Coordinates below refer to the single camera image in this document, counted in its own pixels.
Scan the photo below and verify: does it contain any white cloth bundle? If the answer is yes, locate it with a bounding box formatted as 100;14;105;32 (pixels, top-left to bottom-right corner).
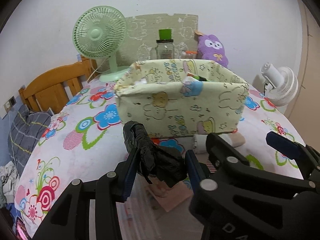
193;132;246;154

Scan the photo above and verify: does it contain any black plastic bag bundle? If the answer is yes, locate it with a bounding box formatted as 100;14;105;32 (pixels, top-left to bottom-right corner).
123;121;187;188

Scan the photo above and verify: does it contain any green tissue pack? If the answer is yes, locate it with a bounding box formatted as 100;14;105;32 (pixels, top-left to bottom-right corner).
183;72;208;83

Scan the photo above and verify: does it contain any pink cartoon packet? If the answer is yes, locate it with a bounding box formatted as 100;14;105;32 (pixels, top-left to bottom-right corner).
146;178;193;212

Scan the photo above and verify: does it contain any clear plastic zip bag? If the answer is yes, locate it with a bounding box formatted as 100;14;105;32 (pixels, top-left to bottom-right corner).
117;176;175;239

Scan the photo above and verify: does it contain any white standing fan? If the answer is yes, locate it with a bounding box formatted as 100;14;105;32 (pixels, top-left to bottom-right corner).
260;62;298;107

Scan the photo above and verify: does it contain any yellow cartoon fabric storage box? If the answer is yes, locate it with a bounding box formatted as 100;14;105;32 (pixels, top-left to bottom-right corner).
114;59;249;138

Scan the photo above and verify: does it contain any floral bed sheet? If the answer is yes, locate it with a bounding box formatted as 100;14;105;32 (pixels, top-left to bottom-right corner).
14;80;303;239

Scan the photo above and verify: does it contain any grey plaid pillow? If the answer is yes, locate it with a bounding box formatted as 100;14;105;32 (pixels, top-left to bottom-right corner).
8;105;52;176

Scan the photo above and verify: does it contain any purple plush toy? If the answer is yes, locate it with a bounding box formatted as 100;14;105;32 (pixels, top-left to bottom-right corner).
197;35;228;68

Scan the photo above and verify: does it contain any small toothpick jar orange lid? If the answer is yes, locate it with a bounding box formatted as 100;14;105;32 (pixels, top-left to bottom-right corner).
181;50;197;59

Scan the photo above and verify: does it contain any glass jar with green lid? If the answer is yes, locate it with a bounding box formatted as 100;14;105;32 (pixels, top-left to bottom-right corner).
150;29;180;60

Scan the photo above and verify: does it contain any wooden bed headboard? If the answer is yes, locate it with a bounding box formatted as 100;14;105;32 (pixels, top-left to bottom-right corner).
18;56;97;113

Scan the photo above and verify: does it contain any patterned cardboard sheet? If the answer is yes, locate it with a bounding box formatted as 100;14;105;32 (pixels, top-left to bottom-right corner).
116;14;199;66

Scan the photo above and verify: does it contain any green desk fan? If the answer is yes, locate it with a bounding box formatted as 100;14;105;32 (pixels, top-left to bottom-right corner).
72;5;128;82

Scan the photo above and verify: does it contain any wall power socket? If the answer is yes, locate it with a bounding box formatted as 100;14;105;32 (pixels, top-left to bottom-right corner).
4;96;16;111

